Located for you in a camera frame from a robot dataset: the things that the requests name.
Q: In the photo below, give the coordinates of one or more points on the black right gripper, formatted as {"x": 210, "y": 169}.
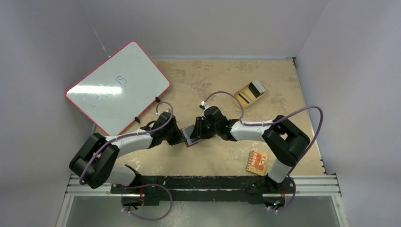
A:
{"x": 200, "y": 127}

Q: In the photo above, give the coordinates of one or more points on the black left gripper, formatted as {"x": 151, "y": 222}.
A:
{"x": 178, "y": 138}

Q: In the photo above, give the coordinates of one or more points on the brown leather card holder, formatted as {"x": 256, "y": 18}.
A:
{"x": 186, "y": 132}

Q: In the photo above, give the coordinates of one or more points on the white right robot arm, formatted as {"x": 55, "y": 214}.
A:
{"x": 286, "y": 141}

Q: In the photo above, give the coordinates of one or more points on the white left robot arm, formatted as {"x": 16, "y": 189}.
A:
{"x": 95, "y": 161}

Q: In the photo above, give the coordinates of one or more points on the orange spiral notebook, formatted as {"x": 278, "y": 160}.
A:
{"x": 257, "y": 163}

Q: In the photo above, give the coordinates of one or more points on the beige oval tray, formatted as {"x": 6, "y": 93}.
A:
{"x": 245, "y": 97}

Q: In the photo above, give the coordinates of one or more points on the pink framed whiteboard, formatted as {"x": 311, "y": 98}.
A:
{"x": 120, "y": 89}

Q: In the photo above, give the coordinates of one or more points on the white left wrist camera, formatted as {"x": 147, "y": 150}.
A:
{"x": 163, "y": 112}

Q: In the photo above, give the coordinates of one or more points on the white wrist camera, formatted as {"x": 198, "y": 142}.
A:
{"x": 163, "y": 112}
{"x": 204, "y": 105}

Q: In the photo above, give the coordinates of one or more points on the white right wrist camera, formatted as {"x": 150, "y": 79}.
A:
{"x": 204, "y": 105}

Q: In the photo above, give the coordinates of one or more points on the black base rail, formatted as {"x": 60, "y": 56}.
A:
{"x": 150, "y": 190}

